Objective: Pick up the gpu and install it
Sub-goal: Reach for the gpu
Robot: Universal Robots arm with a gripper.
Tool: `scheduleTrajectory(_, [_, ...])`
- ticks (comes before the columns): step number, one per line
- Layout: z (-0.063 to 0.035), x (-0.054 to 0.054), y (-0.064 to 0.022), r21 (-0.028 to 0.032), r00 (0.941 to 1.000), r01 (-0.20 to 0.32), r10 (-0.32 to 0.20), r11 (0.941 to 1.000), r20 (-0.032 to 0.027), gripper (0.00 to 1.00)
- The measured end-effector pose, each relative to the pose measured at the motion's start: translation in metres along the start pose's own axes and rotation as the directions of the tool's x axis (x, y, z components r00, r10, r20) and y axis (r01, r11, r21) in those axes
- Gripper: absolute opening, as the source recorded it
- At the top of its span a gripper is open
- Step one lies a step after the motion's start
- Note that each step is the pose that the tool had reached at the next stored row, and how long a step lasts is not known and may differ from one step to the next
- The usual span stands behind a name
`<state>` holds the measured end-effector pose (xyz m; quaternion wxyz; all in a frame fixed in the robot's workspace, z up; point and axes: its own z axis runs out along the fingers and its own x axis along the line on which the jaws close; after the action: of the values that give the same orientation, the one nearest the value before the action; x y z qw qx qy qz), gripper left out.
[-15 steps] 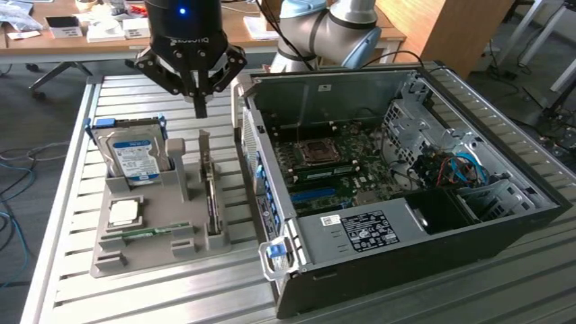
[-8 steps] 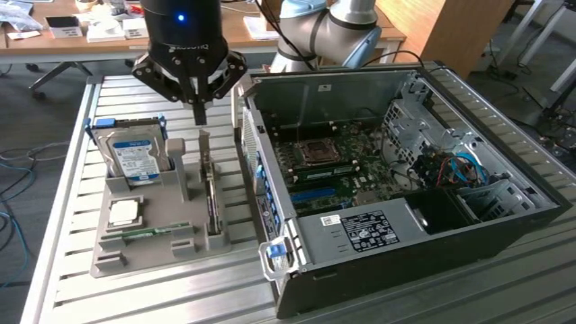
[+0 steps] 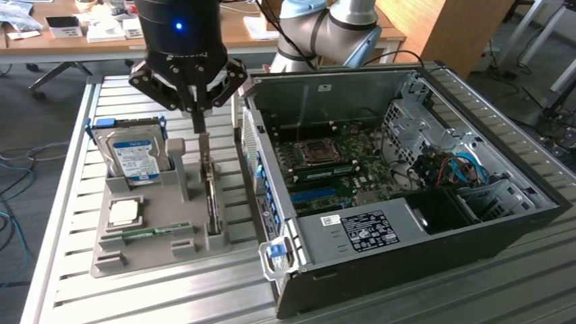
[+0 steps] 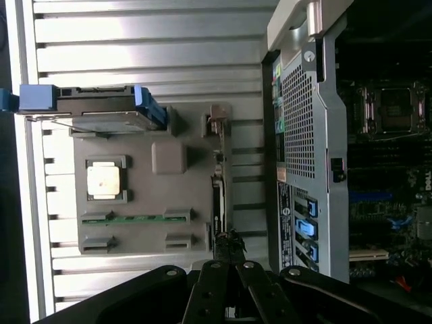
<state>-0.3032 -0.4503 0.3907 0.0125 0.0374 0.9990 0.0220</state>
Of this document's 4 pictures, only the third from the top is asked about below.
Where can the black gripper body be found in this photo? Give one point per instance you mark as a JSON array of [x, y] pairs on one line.
[[181, 37]]

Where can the graphics card with metal bracket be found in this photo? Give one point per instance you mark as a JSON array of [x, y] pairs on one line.
[[214, 202]]

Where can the small white box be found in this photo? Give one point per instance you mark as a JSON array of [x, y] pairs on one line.
[[133, 32]]

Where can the wooden office desk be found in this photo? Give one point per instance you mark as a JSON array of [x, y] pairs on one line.
[[253, 44], [27, 47]]

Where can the wide white box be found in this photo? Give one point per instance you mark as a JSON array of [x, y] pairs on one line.
[[106, 33]]

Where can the stack of papers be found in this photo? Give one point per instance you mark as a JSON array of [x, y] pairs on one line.
[[259, 28]]

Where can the hard disk with blue label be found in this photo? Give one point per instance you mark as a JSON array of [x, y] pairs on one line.
[[135, 158]]

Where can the beige cup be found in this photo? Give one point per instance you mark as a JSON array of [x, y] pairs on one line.
[[85, 4]]

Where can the white box with black top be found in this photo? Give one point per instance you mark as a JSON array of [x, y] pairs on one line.
[[66, 32]]

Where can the CPU socket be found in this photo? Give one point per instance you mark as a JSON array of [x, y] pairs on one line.
[[318, 152]]

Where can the installed RAM stick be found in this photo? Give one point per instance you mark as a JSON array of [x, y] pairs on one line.
[[325, 173]]

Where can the white paper label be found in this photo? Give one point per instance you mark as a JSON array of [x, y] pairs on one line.
[[23, 35]]

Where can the gray parts rack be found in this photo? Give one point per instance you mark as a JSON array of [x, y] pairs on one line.
[[167, 209]]

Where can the clear plastic bag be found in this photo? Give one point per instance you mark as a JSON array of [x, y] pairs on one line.
[[18, 22]]

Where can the blue expansion slot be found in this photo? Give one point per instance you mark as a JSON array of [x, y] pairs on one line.
[[313, 195]]

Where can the silver CPU chip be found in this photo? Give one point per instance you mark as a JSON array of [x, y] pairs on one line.
[[123, 212]]

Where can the green motherboard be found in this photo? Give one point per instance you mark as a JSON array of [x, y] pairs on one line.
[[365, 168]]

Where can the silver metal drive cage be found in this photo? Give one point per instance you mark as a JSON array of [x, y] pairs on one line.
[[405, 131]]

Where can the green RAM stick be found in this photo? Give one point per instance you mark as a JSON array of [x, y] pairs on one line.
[[149, 232]]

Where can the blue case latch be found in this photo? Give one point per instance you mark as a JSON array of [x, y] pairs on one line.
[[275, 251]]

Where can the gray power supply unit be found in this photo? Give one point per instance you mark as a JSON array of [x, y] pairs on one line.
[[325, 243]]

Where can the black open PC case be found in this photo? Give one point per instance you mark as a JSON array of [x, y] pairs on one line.
[[405, 270]]

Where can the silver perforated disk bay bracket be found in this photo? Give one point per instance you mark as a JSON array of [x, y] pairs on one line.
[[491, 199]]

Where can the white desk frame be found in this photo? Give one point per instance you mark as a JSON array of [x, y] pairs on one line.
[[566, 76]]

